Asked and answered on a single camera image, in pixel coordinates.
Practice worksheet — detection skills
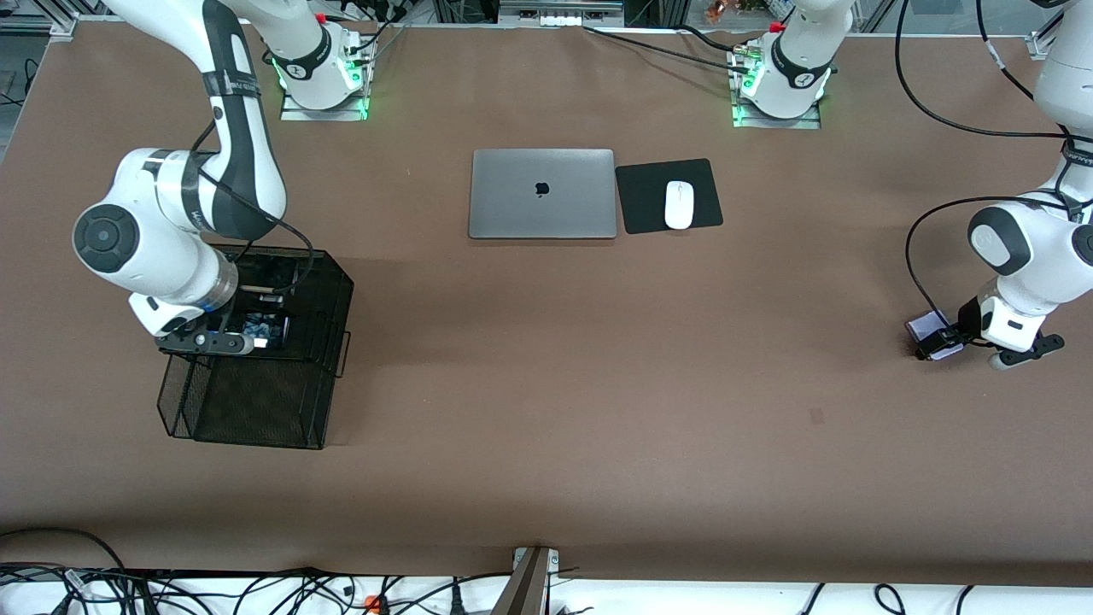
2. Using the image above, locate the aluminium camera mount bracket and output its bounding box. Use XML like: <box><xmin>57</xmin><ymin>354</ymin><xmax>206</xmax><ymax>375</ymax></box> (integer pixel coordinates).
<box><xmin>491</xmin><ymin>547</ymin><xmax>560</xmax><ymax>615</ymax></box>

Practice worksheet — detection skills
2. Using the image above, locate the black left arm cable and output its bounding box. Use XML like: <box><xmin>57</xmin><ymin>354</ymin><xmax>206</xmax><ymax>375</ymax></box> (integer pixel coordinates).
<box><xmin>892</xmin><ymin>0</ymin><xmax>1093</xmax><ymax>324</ymax></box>

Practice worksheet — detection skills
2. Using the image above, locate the black looped cable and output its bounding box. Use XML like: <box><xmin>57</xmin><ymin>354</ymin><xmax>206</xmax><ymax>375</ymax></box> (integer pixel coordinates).
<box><xmin>0</xmin><ymin>528</ymin><xmax>129</xmax><ymax>599</ymax></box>

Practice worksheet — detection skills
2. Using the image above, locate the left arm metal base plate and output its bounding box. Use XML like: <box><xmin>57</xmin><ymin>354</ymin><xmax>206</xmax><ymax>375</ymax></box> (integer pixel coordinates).
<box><xmin>730</xmin><ymin>43</ymin><xmax>822</xmax><ymax>131</ymax></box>

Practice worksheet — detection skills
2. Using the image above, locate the black mouse pad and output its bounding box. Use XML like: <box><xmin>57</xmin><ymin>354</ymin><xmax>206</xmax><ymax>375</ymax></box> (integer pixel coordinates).
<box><xmin>615</xmin><ymin>158</ymin><xmax>724</xmax><ymax>235</ymax></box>

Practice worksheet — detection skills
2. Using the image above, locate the white power strip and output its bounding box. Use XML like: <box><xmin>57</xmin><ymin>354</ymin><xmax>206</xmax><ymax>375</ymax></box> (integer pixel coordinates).
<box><xmin>498</xmin><ymin>0</ymin><xmax>626</xmax><ymax>28</ymax></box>

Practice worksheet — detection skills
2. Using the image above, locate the silver closed laptop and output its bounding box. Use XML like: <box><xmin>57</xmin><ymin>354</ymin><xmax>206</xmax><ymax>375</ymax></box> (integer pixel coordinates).
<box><xmin>468</xmin><ymin>149</ymin><xmax>617</xmax><ymax>240</ymax></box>

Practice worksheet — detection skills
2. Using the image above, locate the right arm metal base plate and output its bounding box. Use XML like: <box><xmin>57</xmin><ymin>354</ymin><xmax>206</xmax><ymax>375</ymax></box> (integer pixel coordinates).
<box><xmin>280</xmin><ymin>34</ymin><xmax>377</xmax><ymax>122</ymax></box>

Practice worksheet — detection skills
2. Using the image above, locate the black mesh two-tier organizer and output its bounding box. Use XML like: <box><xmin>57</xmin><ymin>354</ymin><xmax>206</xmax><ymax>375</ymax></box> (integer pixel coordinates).
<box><xmin>156</xmin><ymin>243</ymin><xmax>355</xmax><ymax>451</ymax></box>

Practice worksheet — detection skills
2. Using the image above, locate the tall black smartphone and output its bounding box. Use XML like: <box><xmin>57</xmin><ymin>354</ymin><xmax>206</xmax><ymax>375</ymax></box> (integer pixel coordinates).
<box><xmin>242</xmin><ymin>256</ymin><xmax>301</xmax><ymax>349</ymax></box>

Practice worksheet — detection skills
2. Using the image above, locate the black table cable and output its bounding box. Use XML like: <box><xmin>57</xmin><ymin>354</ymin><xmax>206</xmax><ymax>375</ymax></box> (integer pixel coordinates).
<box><xmin>582</xmin><ymin>24</ymin><xmax>752</xmax><ymax>73</ymax></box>

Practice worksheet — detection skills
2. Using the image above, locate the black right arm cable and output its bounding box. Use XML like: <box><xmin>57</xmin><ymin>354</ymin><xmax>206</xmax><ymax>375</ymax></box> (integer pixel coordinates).
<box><xmin>188</xmin><ymin>120</ymin><xmax>317</xmax><ymax>300</ymax></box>

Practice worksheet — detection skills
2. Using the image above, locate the lavender flip phone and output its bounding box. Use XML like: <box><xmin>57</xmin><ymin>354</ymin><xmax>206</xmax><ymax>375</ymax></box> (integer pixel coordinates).
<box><xmin>907</xmin><ymin>314</ymin><xmax>967</xmax><ymax>361</ymax></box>

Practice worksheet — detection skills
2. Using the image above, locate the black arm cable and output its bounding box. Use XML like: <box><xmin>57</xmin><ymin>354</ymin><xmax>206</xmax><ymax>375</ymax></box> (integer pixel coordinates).
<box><xmin>188</xmin><ymin>120</ymin><xmax>317</xmax><ymax>300</ymax></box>
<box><xmin>892</xmin><ymin>0</ymin><xmax>1093</xmax><ymax>324</ymax></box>

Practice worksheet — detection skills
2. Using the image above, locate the white computer mouse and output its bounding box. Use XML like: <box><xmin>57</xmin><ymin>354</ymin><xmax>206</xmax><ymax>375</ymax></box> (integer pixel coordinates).
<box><xmin>664</xmin><ymin>180</ymin><xmax>695</xmax><ymax>231</ymax></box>

